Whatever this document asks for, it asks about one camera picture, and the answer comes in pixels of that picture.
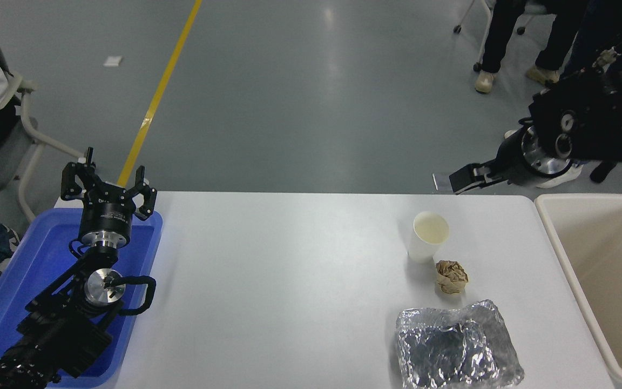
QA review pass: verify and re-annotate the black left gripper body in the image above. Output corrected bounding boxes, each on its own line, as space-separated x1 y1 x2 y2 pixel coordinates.
78 187 137 236

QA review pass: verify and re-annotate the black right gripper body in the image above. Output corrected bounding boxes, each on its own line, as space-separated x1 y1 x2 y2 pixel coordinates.
496 127 538 187

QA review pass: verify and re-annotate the white paper cup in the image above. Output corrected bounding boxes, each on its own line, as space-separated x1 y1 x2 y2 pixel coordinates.
408 211 450 264

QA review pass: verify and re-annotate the blue plastic tray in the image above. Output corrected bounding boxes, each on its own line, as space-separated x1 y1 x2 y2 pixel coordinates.
0 207 164 388

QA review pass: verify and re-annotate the crumpled tan paper ball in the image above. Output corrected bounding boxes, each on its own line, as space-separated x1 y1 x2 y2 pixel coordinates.
434 260 469 295

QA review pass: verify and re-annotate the yellow floor tape line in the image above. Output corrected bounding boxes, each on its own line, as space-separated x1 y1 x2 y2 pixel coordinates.
118 0 202 187

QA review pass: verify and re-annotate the seated person with tan shoes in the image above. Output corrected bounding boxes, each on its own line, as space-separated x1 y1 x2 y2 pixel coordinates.
474 0 592 94

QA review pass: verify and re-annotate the large pale plastic bin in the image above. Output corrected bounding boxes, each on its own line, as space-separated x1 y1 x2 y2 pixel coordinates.
534 193 622 389

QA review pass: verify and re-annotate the office chair with castors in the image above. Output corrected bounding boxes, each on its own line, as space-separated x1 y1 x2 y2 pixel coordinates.
453 0 550 73

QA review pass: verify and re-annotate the crumpled silver foil tray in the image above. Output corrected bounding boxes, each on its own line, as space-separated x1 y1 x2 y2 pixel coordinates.
395 300 525 389

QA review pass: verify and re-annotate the grey chair with pale frame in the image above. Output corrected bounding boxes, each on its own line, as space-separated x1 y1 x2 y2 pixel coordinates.
0 3 87 223

